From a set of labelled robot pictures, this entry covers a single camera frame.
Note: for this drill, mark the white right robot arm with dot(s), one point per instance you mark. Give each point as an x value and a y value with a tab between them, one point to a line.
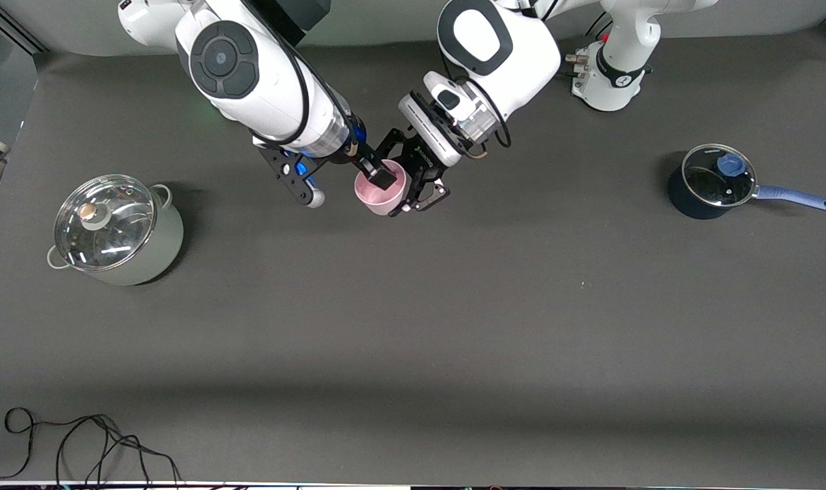
263	88

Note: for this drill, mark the pink plastic cup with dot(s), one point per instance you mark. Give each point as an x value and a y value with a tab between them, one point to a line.
386	202

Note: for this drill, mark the glass pot lid beige knob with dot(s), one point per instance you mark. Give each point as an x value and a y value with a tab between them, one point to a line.
122	231

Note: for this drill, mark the glass lid blue knob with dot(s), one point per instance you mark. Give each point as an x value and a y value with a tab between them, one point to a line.
699	170

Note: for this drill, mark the grey-green cooking pot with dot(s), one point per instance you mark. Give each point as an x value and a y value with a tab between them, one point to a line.
162	245

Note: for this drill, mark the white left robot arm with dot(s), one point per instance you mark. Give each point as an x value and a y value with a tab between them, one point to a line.
522	61

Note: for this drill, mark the dark blue saucepan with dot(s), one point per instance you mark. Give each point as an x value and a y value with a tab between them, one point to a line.
682	202

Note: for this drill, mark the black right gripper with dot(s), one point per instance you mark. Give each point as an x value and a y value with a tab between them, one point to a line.
364	158

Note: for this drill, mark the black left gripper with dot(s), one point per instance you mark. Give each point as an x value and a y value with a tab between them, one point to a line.
418	165

